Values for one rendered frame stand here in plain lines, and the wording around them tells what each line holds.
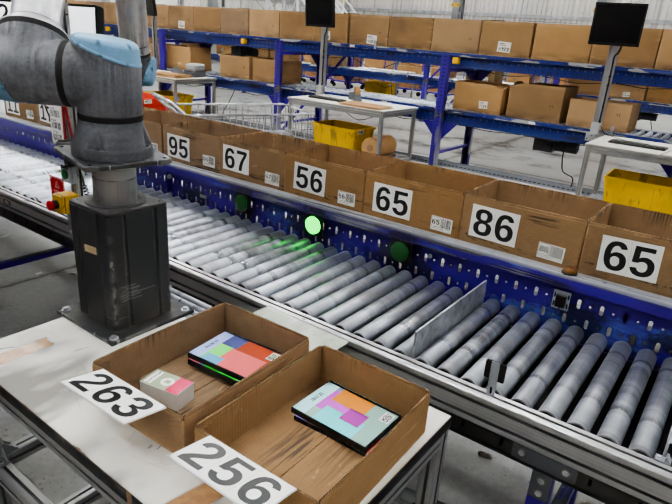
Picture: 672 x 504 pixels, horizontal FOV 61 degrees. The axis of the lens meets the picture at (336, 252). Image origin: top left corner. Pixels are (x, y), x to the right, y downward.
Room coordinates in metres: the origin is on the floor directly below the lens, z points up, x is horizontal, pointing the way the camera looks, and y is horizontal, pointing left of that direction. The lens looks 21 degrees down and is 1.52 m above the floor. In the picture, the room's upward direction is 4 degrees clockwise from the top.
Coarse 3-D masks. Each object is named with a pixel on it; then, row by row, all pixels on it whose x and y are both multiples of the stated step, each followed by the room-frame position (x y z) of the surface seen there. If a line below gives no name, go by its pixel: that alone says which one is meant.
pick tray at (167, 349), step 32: (192, 320) 1.23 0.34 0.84; (224, 320) 1.31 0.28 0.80; (256, 320) 1.26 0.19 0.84; (128, 352) 1.08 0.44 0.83; (160, 352) 1.15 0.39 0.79; (288, 352) 1.10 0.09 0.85; (224, 384) 1.09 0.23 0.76; (256, 384) 1.01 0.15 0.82; (160, 416) 0.88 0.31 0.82; (192, 416) 0.87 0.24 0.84
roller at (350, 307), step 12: (396, 276) 1.80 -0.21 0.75; (408, 276) 1.83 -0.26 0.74; (372, 288) 1.68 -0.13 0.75; (384, 288) 1.71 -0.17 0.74; (396, 288) 1.76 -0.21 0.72; (348, 300) 1.59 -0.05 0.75; (360, 300) 1.60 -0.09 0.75; (372, 300) 1.64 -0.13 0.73; (336, 312) 1.50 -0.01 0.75; (348, 312) 1.53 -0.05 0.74
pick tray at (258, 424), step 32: (320, 352) 1.13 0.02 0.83; (288, 384) 1.04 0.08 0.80; (320, 384) 1.11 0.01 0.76; (352, 384) 1.09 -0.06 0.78; (384, 384) 1.04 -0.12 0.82; (416, 384) 1.00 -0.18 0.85; (224, 416) 0.89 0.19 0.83; (256, 416) 0.96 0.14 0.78; (288, 416) 0.99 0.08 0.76; (416, 416) 0.93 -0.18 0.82; (256, 448) 0.89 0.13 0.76; (288, 448) 0.89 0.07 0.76; (320, 448) 0.90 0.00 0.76; (384, 448) 0.83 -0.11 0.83; (288, 480) 0.81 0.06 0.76; (320, 480) 0.81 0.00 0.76; (352, 480) 0.75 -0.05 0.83
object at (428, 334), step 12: (480, 288) 1.64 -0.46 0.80; (468, 300) 1.57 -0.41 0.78; (480, 300) 1.65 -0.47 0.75; (444, 312) 1.43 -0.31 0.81; (456, 312) 1.50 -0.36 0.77; (468, 312) 1.58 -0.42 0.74; (432, 324) 1.38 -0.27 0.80; (444, 324) 1.44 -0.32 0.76; (456, 324) 1.51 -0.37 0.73; (420, 336) 1.32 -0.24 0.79; (432, 336) 1.38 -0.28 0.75; (420, 348) 1.33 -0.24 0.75
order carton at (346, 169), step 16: (288, 160) 2.27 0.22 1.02; (304, 160) 2.22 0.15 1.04; (320, 160) 2.18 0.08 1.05; (336, 160) 2.49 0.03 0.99; (352, 160) 2.44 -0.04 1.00; (368, 160) 2.39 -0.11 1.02; (384, 160) 2.35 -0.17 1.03; (400, 160) 2.30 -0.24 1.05; (288, 176) 2.27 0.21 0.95; (336, 176) 2.13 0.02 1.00; (352, 176) 2.09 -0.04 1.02; (288, 192) 2.27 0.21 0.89; (304, 192) 2.22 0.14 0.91; (336, 192) 2.13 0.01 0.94; (352, 192) 2.09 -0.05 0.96; (352, 208) 2.08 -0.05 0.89
